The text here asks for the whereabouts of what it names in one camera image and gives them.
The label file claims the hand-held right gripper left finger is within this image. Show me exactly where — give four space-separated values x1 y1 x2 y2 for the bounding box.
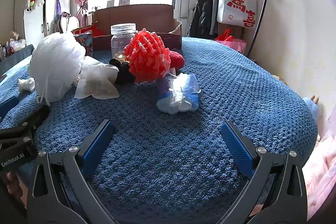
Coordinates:
26 119 117 224

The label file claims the red knitted item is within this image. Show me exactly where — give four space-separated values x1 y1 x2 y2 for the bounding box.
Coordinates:
123 28 171 83

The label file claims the black jacket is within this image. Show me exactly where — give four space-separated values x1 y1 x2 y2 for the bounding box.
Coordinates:
189 0 219 39

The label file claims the pink quilt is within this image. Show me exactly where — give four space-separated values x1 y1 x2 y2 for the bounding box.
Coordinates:
302 114 336 219

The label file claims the dark rectangular box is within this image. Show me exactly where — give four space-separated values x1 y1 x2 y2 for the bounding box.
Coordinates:
73 32 94 58

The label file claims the blue knitted blanket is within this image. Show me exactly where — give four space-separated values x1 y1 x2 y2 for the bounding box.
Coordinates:
0 36 319 224

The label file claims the white mesh bath pouf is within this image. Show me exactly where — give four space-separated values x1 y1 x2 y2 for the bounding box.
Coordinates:
27 32 87 106

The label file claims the clear jar with gold capsules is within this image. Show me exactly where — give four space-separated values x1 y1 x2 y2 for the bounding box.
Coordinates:
110 24 137 60

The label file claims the purple hanging strap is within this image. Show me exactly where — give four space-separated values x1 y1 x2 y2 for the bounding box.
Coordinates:
54 0 65 26

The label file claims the black scrunchie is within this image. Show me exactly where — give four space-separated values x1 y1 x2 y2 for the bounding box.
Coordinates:
109 59 136 85

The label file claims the clear plastic bag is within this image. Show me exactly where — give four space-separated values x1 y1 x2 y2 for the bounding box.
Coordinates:
9 38 27 52

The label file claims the white tissue sheet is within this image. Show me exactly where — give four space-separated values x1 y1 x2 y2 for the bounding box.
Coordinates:
74 57 120 100

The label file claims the red plastic bag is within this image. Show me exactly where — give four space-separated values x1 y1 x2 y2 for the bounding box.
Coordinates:
215 28 235 42

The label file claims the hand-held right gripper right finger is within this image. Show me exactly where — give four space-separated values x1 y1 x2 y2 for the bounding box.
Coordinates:
220 120 308 224

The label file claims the brown cardboard box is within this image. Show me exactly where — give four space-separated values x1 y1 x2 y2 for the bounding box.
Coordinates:
91 4 182 51

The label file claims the white wardrobe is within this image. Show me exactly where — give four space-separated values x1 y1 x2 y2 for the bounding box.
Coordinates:
13 0 72 48

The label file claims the dark blue bed board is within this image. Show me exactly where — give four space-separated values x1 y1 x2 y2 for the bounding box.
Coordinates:
0 44 36 75

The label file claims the small crumpled white tissue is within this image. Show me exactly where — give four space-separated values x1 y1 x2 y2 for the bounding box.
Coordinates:
18 77 36 93

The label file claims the white metal frame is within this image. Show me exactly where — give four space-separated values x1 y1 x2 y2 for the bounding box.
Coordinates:
178 0 191 21

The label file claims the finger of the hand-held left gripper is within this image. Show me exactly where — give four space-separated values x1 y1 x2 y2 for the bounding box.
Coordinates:
0 105 51 152
0 96 20 117

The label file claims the chair with white cloth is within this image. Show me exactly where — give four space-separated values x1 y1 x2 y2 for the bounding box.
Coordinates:
56 12 80 33

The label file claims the pink bag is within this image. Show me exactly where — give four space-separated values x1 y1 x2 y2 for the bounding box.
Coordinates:
214 38 247 54

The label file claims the person's left hand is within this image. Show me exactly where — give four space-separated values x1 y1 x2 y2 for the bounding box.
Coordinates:
6 172 26 200

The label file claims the red knitted cloth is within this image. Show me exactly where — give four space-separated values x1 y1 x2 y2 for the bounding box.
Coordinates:
168 50 185 73

